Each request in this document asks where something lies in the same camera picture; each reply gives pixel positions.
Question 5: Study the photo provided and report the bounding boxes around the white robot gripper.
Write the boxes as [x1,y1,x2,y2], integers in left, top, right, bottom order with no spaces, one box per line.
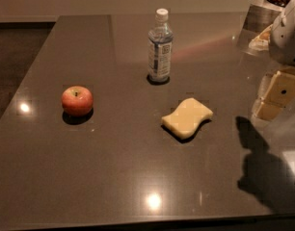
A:
[255,0,295,121]

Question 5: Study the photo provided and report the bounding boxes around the yellow wavy sponge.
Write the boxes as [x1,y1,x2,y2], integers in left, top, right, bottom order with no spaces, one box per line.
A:
[161,98,213,140]

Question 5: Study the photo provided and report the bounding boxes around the packaged snack on table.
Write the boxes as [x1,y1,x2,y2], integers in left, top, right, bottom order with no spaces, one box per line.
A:
[249,25,272,51]

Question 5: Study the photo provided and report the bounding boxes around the metal container with dark contents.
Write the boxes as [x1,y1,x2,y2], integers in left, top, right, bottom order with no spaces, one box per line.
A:
[243,0,290,33]

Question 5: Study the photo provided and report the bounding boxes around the clear plastic water bottle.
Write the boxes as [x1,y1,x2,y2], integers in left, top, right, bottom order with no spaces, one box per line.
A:
[147,9,174,83]

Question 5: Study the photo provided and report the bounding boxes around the red apple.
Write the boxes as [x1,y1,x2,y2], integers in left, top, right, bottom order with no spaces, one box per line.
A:
[61,86,94,116]

